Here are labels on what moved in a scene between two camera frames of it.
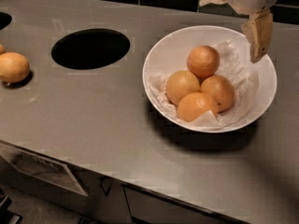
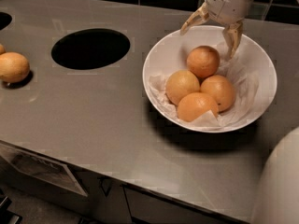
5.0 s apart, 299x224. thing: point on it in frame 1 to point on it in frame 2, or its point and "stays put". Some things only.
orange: (180, 84) stays put
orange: (2, 49) stays put
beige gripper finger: (259, 32) to (233, 34)
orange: (203, 62) stays put
